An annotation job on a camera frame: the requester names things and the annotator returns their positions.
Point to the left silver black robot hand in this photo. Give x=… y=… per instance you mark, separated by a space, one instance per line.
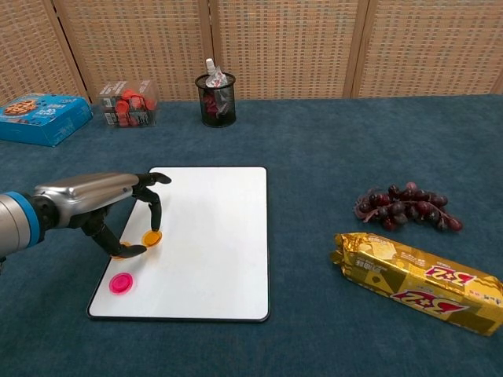
x=90 y=192

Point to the orange round magnet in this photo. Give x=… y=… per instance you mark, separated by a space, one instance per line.
x=126 y=244
x=152 y=239

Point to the pink round magnet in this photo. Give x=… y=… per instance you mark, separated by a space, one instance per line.
x=122 y=282

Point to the white board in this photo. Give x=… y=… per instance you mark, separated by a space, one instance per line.
x=212 y=255

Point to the blue cookie box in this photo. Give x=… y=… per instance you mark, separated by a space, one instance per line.
x=43 y=118

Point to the clear box of orange magnets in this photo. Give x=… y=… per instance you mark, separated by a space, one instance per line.
x=129 y=104

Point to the black mesh pen holder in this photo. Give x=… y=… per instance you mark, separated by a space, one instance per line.
x=218 y=114

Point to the crumpled silver wrapper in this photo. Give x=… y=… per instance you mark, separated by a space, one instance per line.
x=216 y=81

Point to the small white bottle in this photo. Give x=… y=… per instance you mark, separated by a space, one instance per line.
x=210 y=64

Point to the blue felt table cover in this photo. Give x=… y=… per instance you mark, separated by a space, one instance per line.
x=314 y=149

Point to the woven rattan folding screen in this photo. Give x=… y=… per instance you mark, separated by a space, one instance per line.
x=283 y=43

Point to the bunch of dark purple grapes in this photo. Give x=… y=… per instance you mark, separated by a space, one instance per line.
x=401 y=206

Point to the gold biscuit packet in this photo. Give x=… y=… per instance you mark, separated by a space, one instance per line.
x=412 y=279

